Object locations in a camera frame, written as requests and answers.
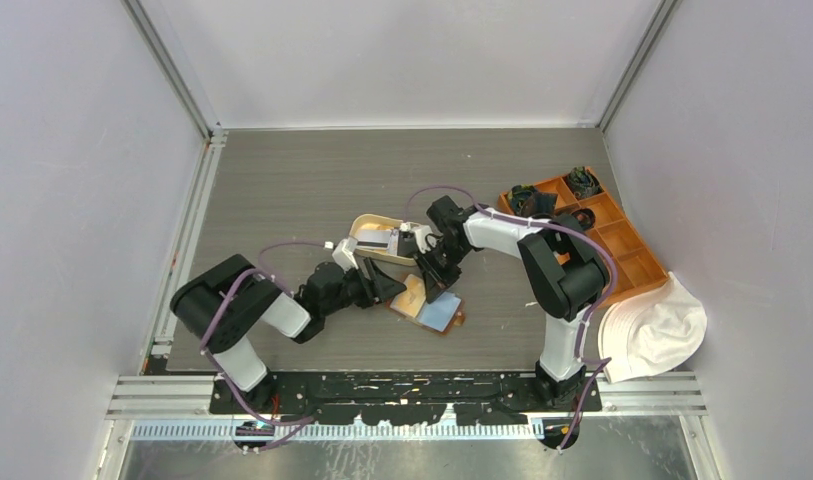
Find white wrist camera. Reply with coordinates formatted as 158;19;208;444
397;222;438;258
332;236;358;272

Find white cards in tray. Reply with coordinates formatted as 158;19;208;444
355;229;400;255

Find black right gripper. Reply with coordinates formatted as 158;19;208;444
414;240;470;304

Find white bucket hat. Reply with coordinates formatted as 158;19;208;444
597;272;708;383

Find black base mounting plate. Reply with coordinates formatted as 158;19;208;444
244;371;602;426

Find gold card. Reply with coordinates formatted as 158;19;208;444
389;274;426;320

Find orange compartment organizer box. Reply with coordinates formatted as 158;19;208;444
496;173;668;307

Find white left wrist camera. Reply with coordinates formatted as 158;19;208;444
332;236;358;272

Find cream oval tray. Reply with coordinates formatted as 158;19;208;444
349;214;416;267

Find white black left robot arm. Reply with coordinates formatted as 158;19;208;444
169;254;407;413

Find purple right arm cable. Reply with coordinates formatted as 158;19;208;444
403;184;619;366

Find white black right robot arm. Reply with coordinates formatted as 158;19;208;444
406;196;612;411

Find dark green item bundle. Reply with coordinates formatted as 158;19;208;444
564;166;602;200

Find brown leather card holder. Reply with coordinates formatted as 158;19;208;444
387;292;466;336

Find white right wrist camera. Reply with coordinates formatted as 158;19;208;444
397;222;438;258

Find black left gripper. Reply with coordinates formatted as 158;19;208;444
322;258;406;317

